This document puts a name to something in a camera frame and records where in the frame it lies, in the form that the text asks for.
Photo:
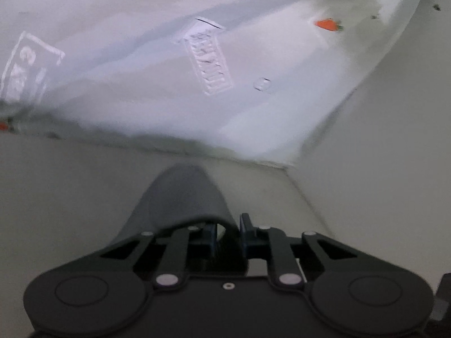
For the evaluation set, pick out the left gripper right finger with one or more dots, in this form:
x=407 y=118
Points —
x=348 y=289

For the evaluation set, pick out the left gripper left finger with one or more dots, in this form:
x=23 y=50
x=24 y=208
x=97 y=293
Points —
x=105 y=291

